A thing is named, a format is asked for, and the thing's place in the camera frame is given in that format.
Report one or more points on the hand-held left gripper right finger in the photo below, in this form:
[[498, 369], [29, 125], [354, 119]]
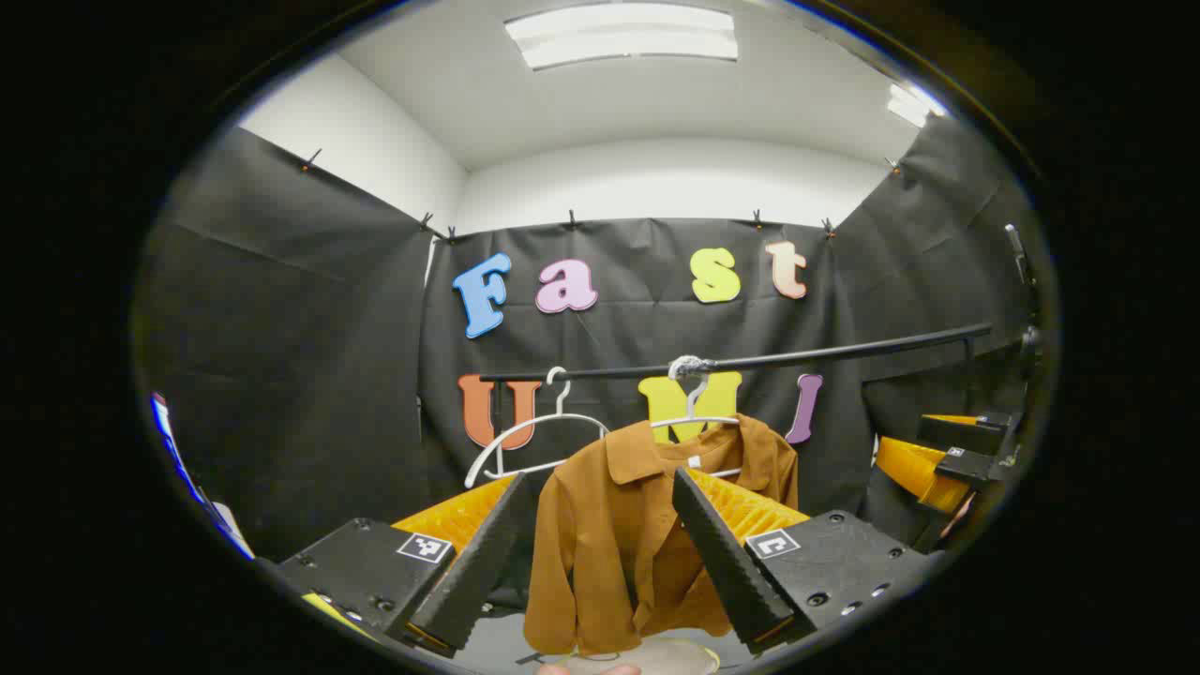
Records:
[[727, 562]]

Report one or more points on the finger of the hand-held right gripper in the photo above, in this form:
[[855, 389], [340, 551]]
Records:
[[970, 466], [966, 433]]

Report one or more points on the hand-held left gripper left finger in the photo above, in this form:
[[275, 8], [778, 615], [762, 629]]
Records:
[[478, 562]]

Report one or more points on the brown collared shirt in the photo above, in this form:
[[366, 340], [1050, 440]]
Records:
[[600, 525]]

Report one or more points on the black metal clothes rack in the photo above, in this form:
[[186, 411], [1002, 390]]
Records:
[[844, 351]]

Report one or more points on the white plastic clothes hanger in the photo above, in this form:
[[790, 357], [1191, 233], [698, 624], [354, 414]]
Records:
[[692, 405], [562, 403]]

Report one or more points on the rectangular ceiling light panel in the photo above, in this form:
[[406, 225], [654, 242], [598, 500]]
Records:
[[911, 105], [619, 36]]

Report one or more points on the black backdrop cloth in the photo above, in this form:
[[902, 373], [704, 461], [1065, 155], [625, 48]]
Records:
[[281, 375]]

